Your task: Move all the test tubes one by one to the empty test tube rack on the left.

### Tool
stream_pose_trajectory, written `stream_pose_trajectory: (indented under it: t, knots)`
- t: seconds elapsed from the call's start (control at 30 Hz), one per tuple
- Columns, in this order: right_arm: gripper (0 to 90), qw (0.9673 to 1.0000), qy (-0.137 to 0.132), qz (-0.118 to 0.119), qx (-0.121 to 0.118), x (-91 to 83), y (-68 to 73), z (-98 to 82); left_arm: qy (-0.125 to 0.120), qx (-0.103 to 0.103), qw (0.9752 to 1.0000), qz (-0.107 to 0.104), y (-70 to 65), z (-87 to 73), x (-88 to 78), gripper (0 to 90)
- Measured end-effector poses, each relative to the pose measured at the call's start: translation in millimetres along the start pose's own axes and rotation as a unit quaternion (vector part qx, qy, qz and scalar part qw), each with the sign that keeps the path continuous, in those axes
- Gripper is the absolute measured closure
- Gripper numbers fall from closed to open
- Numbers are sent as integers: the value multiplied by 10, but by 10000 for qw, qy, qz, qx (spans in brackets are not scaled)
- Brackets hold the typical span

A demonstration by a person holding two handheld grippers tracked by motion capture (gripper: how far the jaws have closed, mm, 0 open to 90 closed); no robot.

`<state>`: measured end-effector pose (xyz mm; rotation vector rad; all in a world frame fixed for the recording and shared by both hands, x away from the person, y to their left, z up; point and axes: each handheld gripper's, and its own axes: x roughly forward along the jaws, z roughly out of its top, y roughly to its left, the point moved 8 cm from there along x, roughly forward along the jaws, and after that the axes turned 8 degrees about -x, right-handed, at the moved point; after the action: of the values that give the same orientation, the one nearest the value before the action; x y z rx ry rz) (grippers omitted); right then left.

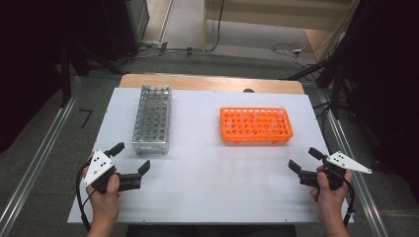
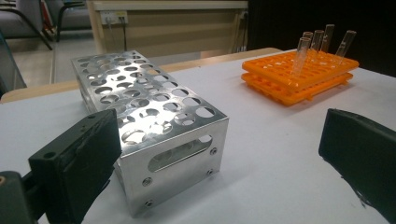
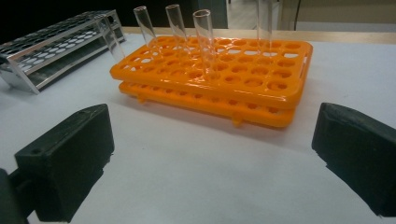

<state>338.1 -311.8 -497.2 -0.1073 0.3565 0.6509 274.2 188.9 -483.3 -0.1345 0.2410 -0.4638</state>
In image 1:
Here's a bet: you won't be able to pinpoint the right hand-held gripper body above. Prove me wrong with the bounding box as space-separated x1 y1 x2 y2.
298 150 374 192

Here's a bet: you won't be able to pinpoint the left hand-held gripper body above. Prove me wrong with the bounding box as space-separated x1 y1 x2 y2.
82 150 143 196

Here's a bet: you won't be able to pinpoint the silver metal test tube rack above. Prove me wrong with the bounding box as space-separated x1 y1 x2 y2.
130 84 173 156

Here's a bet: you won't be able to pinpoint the orange plastic test tube rack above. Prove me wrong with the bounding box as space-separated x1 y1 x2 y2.
219 106 294 146

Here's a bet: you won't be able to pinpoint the person's left hand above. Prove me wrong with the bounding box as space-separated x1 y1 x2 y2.
81 152 123 228

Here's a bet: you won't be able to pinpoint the person's right hand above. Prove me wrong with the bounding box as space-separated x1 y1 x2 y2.
309 165 354 228

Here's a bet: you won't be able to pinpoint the white table board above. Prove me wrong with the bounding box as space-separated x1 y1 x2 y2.
67 87 354 225

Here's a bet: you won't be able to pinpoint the black metal stand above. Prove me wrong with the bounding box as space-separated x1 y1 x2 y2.
58 40 127 109
286 53 352 120

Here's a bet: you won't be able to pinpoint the dark curtain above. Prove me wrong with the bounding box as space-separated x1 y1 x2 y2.
0 0 112 154
329 0 419 206

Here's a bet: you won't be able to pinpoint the wooden table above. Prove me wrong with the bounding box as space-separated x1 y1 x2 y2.
119 73 305 96

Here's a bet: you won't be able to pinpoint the black cabinet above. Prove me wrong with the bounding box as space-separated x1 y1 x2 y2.
98 0 150 62

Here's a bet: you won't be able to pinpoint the metal floor rail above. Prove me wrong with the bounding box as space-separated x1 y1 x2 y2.
0 76 83 237
314 88 390 237

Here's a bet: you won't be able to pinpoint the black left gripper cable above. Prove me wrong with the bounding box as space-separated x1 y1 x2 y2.
75 161 100 233

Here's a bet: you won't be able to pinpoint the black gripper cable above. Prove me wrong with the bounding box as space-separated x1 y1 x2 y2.
75 161 100 233
342 179 357 228

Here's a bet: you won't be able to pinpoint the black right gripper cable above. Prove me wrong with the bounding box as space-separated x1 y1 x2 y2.
342 179 357 228

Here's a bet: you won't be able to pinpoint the white floor cable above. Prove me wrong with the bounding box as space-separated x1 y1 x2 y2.
270 41 318 69

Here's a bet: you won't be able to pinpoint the grey floor cables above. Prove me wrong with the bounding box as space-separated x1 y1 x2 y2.
118 40 206 62

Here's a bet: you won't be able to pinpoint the beige wooden frame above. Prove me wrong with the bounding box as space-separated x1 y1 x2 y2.
201 0 361 52

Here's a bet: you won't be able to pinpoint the black hanging cable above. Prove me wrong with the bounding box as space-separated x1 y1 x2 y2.
205 0 225 53

